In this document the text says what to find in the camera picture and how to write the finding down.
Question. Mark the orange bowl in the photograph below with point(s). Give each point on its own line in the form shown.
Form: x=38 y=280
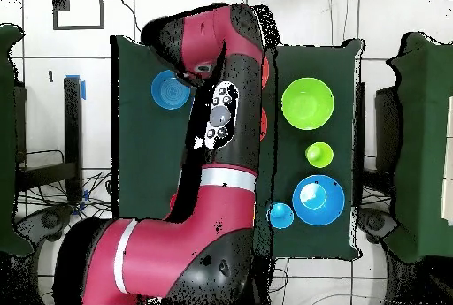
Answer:
x=265 y=71
x=263 y=124

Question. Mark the small blue bowl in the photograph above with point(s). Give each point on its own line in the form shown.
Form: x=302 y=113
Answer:
x=170 y=89

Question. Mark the green bowl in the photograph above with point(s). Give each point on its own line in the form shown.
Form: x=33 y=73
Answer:
x=308 y=103

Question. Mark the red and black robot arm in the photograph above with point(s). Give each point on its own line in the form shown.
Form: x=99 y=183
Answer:
x=219 y=230

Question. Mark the red cup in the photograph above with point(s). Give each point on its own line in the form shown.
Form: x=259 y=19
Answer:
x=172 y=201

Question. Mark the dark green tablecloth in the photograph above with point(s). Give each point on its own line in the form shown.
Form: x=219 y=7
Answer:
x=148 y=142

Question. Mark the light blue cup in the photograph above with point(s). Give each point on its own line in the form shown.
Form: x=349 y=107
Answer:
x=280 y=218

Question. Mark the lime green cup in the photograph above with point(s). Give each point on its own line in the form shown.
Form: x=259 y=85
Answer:
x=320 y=156

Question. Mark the large blue bowl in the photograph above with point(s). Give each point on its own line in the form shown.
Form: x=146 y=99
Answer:
x=329 y=209

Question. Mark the green cloth side table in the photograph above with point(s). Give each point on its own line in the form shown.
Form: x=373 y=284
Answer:
x=7 y=142
x=424 y=142

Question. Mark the black metal frame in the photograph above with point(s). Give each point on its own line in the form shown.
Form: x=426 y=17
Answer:
x=72 y=124

